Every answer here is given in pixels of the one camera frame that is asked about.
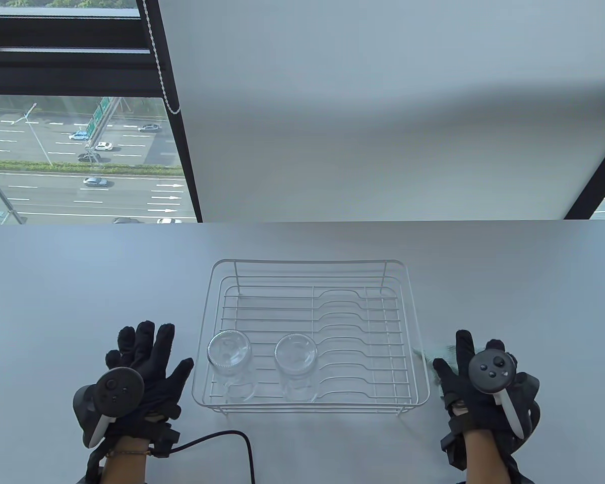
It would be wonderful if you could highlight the green fish scale cleaning cloth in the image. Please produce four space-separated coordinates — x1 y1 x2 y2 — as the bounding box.
412 344 460 389

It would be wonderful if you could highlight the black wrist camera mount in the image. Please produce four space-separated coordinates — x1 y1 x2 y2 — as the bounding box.
83 423 183 484
440 413 530 484

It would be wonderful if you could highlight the person's right forearm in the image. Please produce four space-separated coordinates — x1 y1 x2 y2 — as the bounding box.
464 431 513 484

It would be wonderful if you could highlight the white roller blind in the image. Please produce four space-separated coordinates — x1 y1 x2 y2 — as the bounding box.
154 0 605 223

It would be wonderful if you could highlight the black cable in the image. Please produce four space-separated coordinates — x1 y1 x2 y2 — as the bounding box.
174 430 256 484

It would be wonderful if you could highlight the person's left hand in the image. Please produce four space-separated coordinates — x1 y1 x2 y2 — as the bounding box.
105 320 195 430

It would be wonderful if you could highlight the white wire dish rack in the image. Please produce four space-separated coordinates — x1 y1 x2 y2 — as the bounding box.
192 259 431 417

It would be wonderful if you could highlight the person's left forearm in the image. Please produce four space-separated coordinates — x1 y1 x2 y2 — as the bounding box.
101 436 152 484

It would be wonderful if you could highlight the black grey tracking controller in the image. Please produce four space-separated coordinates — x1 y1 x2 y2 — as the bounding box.
72 368 146 450
468 351 525 440

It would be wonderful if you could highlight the black slanted window post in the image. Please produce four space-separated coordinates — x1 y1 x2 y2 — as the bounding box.
565 144 605 220

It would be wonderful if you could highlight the white bead blind chain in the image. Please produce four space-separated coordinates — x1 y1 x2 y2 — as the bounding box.
142 0 181 115

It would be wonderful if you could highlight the person's right hand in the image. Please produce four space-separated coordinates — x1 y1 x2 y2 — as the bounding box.
433 330 540 434

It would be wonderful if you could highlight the clear glass water cup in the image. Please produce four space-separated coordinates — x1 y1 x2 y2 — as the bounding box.
274 333 319 403
206 330 257 403

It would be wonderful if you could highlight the black window frame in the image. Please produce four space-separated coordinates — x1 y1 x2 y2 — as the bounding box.
0 0 203 225

